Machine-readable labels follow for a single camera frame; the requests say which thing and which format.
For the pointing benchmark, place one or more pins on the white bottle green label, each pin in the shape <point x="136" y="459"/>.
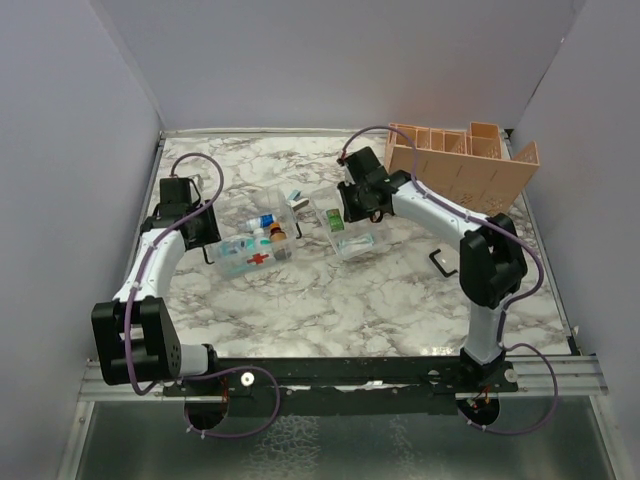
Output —
<point x="262" y="242"/>

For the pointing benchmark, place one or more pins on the clear bandage packet teal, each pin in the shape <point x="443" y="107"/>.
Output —
<point x="354" y="246"/>

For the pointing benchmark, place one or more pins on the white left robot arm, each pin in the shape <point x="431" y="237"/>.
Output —
<point x="135" y="337"/>

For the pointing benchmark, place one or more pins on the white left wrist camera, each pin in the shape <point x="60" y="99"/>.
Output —
<point x="198" y="180"/>

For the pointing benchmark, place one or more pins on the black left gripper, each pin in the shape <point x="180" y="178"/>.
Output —
<point x="212" y="233"/>

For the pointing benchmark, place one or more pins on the white blue nail clipper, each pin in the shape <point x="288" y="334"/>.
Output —
<point x="297" y="201"/>

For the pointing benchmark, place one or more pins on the peach plastic organizer basket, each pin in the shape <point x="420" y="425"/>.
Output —
<point x="467" y="167"/>

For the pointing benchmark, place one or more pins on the clear plastic kit lid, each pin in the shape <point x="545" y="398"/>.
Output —
<point x="429" y="258"/>

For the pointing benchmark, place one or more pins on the black mounting rail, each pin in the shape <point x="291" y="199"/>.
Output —
<point x="341" y="386"/>

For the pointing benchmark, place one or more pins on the green medicine box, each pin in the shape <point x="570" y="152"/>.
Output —
<point x="334" y="220"/>

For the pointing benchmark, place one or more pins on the brown bottle orange cap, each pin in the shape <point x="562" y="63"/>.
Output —
<point x="278" y="240"/>

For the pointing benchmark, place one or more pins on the clear plastic kit box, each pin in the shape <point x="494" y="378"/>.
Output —
<point x="231" y="215"/>

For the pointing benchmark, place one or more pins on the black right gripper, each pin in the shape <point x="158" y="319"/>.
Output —
<point x="353" y="215"/>

